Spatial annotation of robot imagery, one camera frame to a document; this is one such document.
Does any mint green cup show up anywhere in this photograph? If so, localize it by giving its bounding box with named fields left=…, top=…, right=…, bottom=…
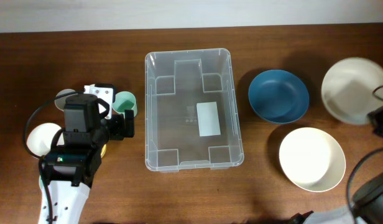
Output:
left=113, top=91, right=137, bottom=116

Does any yellow small bowl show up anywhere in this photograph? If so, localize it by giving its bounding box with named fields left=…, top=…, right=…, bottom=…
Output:
left=101, top=144, right=107, bottom=158

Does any beige large bowl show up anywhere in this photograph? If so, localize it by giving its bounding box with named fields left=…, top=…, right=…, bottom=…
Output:
left=321, top=57, right=383, bottom=125

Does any white small bowl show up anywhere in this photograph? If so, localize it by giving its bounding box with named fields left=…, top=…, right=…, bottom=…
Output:
left=27, top=123, right=61, bottom=156

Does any cream large bowl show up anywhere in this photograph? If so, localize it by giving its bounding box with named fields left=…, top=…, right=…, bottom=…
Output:
left=279, top=128, right=346, bottom=192

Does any blue bowl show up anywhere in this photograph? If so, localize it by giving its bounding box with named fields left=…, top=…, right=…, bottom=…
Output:
left=247, top=70, right=310, bottom=124

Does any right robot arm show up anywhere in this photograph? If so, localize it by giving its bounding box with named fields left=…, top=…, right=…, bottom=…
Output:
left=287, top=147, right=383, bottom=224

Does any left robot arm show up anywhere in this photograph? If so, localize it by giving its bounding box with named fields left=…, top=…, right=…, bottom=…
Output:
left=39, top=93, right=135, bottom=223

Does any clear plastic storage container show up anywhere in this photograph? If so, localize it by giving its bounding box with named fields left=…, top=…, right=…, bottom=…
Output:
left=145, top=48, right=244, bottom=172

